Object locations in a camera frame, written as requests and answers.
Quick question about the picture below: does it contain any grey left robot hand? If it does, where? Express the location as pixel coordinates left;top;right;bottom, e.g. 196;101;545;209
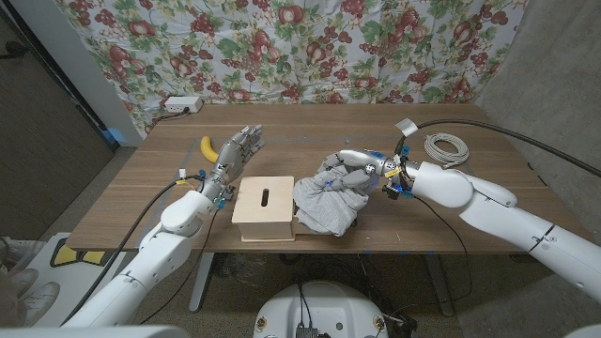
202;124;267;197

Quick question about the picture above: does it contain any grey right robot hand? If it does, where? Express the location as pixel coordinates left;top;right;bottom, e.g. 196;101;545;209
321;148;412;191

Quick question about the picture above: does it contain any grey shirt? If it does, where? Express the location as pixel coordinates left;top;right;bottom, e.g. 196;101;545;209
293;163;372;238

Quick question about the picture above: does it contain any yellow banana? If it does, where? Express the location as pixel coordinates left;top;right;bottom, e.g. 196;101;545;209
200;135;220;164

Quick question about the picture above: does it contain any wooden box with slot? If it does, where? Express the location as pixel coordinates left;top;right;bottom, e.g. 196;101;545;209
231;175;297;243

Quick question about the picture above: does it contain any white power strip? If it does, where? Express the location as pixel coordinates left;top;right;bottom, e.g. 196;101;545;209
163;96;205;115

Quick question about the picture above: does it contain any blue object on floor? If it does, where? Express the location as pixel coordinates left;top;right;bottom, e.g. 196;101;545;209
101;127;127;145

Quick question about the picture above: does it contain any floral fruit print backdrop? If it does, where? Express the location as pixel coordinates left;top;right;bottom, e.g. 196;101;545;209
54;0;530;137

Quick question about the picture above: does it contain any grey table leg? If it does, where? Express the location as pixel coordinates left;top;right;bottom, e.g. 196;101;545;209
424;253;455;318
188;253;216;314

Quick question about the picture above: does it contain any white robot torso base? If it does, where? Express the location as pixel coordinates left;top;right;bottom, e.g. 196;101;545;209
252;280;390;338

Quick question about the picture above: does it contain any dark brown door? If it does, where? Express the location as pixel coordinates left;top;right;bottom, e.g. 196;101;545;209
0;8;118;240

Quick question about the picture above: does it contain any white and yellow floor base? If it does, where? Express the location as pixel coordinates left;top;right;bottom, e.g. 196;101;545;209
27;233;142;328

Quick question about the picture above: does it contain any white robot chest edge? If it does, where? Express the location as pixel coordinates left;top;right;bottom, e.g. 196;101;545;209
0;324;192;338

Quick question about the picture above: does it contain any white shoe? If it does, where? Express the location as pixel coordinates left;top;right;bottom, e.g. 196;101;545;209
21;280;62;326
8;267;42;296

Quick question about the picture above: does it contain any brown trouser leg of person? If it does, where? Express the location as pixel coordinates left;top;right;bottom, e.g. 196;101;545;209
0;269;23;330

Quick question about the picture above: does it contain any white coiled USB cable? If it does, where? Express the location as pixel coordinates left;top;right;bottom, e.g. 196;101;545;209
424;132;470;170

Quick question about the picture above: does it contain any black power strip cord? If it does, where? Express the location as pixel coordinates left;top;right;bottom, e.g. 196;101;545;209
147;107;192;132

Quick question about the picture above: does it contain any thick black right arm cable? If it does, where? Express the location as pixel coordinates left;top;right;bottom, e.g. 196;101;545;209
393;117;601;178

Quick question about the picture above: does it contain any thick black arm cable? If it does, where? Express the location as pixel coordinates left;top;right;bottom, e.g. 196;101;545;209
393;117;601;178
58;173;203;328

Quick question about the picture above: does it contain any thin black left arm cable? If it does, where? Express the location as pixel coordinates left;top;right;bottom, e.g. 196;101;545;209
138;204;222;326

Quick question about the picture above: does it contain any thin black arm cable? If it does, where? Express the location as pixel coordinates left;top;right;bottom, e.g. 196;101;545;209
138;204;222;326
389;194;474;320

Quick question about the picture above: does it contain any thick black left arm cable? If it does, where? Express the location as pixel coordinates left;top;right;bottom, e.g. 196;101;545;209
58;173;203;328

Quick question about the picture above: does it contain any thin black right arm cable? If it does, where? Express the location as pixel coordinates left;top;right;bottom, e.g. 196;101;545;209
389;194;474;320

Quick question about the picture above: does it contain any black door handle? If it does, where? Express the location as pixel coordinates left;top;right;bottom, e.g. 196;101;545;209
0;40;27;60

